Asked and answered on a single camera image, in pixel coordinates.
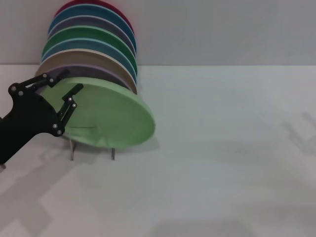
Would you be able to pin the red plate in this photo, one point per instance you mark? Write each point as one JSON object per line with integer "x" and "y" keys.
{"x": 64, "y": 8}

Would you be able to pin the purple plate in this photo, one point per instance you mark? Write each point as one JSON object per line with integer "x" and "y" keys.
{"x": 84, "y": 70}

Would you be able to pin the beige plate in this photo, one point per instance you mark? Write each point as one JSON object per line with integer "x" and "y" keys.
{"x": 74, "y": 58}

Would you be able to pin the teal blue plate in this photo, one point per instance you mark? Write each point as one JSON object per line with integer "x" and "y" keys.
{"x": 86, "y": 11}

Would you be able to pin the grey plate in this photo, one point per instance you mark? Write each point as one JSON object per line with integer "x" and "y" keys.
{"x": 86, "y": 21}

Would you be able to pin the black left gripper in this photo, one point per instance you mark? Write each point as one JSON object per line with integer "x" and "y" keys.
{"x": 27, "y": 116}

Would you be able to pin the dark green plate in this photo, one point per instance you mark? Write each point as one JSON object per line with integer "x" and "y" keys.
{"x": 81, "y": 32}

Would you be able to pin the light blue plate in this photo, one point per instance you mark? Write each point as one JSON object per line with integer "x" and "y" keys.
{"x": 79, "y": 44}

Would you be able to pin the clear acrylic plate rack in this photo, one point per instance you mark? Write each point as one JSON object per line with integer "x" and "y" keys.
{"x": 113, "y": 154}

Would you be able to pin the light green plate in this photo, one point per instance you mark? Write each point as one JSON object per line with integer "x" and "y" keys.
{"x": 111, "y": 111}

